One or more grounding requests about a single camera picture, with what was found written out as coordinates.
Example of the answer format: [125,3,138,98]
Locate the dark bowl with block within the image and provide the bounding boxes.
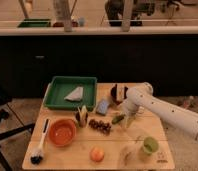
[110,84,128,105]

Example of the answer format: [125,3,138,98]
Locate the green plastic tray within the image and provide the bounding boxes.
[44,76,97,111]

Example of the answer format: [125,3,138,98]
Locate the green cup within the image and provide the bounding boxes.
[142,137,159,155]

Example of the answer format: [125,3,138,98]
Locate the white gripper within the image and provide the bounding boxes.
[122,99,139,129]

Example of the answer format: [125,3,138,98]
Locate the bunch of dark grapes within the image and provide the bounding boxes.
[89,119,111,135]

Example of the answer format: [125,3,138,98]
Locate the green pepper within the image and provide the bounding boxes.
[111,114,125,125]

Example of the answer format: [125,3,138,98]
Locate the far green tray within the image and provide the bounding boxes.
[18,19,51,28]

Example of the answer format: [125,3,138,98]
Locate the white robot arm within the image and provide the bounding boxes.
[122,82,198,142]

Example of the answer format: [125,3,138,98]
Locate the peach orange fruit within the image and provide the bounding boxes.
[90,147,104,162]

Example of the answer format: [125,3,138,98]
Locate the red orange bowl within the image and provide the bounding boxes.
[48,119,76,147]

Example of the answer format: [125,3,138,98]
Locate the grey folded cloth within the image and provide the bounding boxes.
[65,86,84,101]

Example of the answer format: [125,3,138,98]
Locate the blue sponge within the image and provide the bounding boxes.
[96,99,110,115]

